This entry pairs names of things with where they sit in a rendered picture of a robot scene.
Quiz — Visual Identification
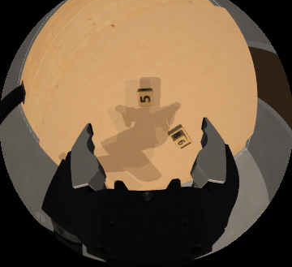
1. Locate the tan cube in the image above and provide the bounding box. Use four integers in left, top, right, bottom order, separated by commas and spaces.
172, 129, 188, 148
137, 88, 153, 106

